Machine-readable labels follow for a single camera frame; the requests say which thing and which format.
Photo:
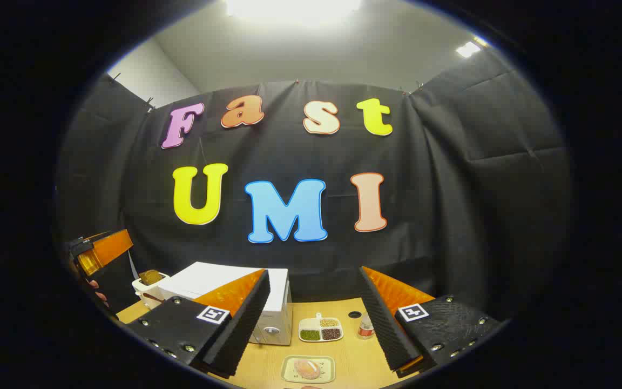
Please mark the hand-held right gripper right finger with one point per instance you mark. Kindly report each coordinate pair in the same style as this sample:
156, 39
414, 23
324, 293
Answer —
389, 329

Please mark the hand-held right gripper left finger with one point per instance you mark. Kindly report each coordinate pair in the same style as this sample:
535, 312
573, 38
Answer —
238, 329

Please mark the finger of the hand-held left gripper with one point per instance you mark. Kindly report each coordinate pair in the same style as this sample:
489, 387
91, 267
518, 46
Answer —
112, 247

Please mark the white microwave oven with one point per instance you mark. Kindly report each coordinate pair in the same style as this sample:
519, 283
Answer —
219, 278

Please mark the crumb-coated cream bun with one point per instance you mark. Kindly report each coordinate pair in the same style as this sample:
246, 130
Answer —
307, 369

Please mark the clear bottle red label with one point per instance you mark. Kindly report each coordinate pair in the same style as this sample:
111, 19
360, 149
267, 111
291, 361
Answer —
365, 328

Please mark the white toaster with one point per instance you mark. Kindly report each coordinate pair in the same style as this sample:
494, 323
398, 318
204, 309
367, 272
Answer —
151, 294

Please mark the brown bread slice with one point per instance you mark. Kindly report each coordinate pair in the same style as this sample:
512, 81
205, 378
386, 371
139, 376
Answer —
151, 277

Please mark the divided dish of beans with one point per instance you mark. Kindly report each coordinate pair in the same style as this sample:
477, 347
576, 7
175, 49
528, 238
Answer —
320, 328

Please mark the pale square plate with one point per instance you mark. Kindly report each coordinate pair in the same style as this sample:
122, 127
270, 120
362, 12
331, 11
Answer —
328, 373

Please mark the small ceiling light panel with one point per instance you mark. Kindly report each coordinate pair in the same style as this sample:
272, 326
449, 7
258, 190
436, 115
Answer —
467, 48

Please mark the large ceiling light panel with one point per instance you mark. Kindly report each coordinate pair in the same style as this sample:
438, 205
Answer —
292, 9

